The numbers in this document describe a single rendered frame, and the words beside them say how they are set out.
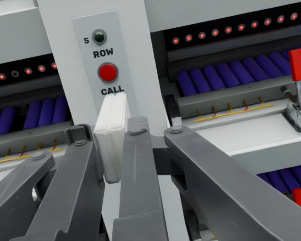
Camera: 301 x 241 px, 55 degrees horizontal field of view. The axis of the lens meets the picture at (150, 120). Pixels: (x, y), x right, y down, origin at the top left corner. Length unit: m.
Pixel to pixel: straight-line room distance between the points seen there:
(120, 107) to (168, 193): 0.20
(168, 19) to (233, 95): 0.14
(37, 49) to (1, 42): 0.03
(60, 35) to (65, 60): 0.02
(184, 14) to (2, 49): 0.18
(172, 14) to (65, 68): 0.12
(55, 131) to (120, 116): 0.24
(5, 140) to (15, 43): 0.15
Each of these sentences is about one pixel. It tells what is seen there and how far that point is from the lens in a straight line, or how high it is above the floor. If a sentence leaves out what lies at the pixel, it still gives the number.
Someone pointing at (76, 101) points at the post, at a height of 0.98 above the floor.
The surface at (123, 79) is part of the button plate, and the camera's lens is 0.29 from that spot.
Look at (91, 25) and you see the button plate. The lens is 0.29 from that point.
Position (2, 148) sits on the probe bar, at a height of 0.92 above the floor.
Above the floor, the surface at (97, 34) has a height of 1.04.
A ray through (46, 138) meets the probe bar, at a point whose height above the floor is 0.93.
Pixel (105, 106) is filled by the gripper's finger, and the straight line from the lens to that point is 0.18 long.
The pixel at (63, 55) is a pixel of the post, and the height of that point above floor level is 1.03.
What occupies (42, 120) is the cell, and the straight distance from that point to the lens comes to 0.42.
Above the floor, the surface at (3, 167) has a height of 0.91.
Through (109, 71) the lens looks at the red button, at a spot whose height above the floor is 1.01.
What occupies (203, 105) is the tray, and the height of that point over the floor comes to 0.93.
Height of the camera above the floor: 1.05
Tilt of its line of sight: 20 degrees down
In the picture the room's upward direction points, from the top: 12 degrees counter-clockwise
